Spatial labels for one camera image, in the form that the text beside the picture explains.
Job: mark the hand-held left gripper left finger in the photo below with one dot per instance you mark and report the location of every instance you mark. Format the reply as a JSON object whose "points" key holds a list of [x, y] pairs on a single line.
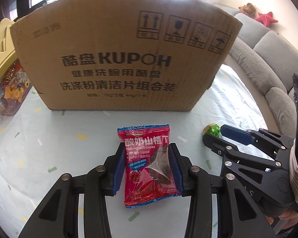
{"points": [[116, 171]]}

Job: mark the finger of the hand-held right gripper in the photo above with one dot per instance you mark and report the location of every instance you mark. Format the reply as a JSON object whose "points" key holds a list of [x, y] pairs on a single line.
{"points": [[236, 133], [214, 142]]}

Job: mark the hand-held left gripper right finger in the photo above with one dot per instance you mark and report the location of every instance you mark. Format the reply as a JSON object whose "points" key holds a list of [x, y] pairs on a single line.
{"points": [[175, 171]]}

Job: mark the green spotted lollipop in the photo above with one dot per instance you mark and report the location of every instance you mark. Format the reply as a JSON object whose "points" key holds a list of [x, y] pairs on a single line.
{"points": [[212, 129]]}

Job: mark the red hawthorn snack packet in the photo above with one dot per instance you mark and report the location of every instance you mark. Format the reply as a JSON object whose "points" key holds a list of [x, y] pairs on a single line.
{"points": [[144, 158]]}

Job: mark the brown cardboard box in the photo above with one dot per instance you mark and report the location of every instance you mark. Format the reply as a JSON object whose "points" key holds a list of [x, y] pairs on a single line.
{"points": [[119, 54]]}

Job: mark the person's right hand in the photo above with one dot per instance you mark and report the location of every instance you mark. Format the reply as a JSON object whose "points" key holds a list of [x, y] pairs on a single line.
{"points": [[290, 214]]}

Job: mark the light patterned tablecloth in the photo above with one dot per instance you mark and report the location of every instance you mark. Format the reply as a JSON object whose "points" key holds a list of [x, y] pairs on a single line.
{"points": [[64, 141]]}

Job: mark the grey sofa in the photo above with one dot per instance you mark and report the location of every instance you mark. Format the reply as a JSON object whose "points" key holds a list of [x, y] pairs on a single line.
{"points": [[263, 62]]}

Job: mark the red starfish plush toy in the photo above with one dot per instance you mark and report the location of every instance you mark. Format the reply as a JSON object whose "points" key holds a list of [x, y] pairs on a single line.
{"points": [[265, 18]]}

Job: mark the brown plush toy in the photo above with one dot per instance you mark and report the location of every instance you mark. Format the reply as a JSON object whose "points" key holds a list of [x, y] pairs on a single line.
{"points": [[248, 8]]}

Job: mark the clear candy jar yellow lid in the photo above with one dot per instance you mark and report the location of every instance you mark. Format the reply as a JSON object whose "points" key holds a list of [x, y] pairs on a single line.
{"points": [[7, 79]]}

